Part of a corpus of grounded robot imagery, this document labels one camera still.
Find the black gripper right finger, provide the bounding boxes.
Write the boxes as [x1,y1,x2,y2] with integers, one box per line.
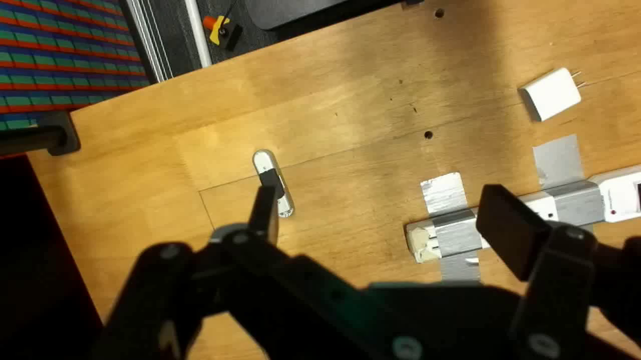
[477,184,552,280]

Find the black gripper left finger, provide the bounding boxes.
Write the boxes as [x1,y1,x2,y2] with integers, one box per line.
[248,187,278,244]

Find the white charger head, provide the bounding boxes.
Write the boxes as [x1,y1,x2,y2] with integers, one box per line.
[522,68,584,123]

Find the silver rectangular device on table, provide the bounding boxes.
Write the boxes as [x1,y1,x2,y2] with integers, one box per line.
[252,150,294,219]

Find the orange black clamp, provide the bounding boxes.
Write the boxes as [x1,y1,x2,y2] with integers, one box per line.
[203,17,243,51]

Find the white pole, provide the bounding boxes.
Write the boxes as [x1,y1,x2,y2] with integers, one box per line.
[185,0,213,68]

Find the grey duct tape strip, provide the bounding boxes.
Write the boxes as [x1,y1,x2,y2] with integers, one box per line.
[530,135,606,226]
[422,172,482,282]

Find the white extension cord strip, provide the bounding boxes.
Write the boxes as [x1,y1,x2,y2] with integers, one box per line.
[406,166,641,262]

